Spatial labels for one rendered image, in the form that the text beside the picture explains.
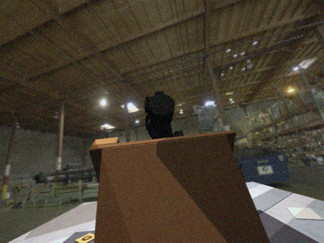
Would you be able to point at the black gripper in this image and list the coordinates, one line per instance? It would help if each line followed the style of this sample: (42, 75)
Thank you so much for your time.
(160, 134)

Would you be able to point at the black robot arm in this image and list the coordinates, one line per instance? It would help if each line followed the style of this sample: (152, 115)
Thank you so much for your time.
(160, 109)

